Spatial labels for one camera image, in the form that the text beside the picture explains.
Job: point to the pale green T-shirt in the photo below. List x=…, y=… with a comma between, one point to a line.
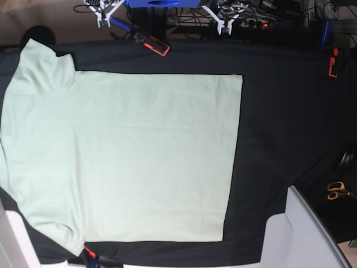
x=91, y=156

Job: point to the red black clamp top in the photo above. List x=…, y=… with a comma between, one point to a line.
x=152, y=43

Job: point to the red black clamp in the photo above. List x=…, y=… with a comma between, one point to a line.
x=152, y=43
x=91, y=260

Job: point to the white power strip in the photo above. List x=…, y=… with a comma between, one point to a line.
x=248, y=22

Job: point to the blue box top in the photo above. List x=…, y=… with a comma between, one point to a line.
x=167, y=3

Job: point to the red black clamp bottom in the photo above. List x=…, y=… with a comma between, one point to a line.
x=91, y=260

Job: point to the grey white furniture right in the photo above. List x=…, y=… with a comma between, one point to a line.
x=297, y=238

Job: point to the red clamp right edge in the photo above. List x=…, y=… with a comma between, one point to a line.
x=332, y=65

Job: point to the black round object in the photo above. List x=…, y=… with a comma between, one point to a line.
x=346, y=162

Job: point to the blue cylinder right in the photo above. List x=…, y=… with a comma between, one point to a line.
x=325, y=33

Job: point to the white furniture left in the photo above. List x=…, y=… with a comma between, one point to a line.
x=17, y=250

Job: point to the blue handle tool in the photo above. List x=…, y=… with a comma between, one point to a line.
x=121, y=24

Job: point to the orange handled scissors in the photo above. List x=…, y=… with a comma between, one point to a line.
x=337, y=190

